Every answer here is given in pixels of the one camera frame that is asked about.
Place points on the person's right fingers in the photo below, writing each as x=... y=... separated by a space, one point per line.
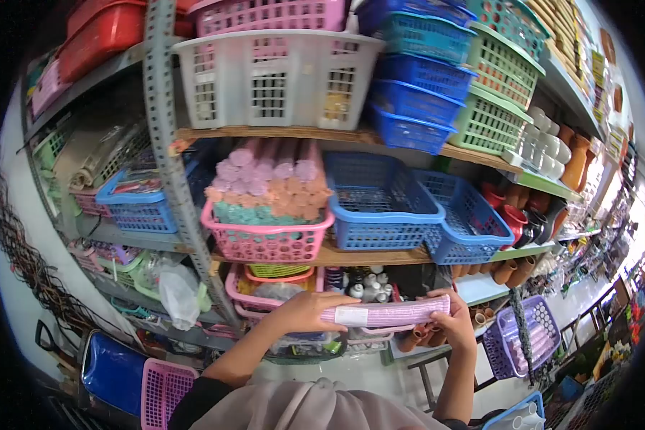
x=438 y=325

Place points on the pink mat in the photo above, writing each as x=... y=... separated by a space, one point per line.
x=398 y=314

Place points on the person's right hand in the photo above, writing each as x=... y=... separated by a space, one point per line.
x=459 y=328

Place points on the person's right thumb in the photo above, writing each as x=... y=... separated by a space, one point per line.
x=435 y=294

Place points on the blue basket with white pipes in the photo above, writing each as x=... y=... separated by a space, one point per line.
x=521 y=414

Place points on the full shop shelf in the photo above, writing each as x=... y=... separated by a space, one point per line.
x=279 y=80

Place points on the person's left thumb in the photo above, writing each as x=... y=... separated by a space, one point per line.
x=336 y=302

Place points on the person's left hand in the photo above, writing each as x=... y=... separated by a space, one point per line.
x=295 y=314

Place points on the blue plastic tub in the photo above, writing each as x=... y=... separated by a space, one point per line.
x=113 y=371

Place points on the purple plastic basket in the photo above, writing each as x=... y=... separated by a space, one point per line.
x=543 y=333

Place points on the pink plastic basket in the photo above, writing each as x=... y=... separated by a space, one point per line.
x=164 y=392

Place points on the person's body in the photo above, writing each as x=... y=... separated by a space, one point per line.
x=301 y=408

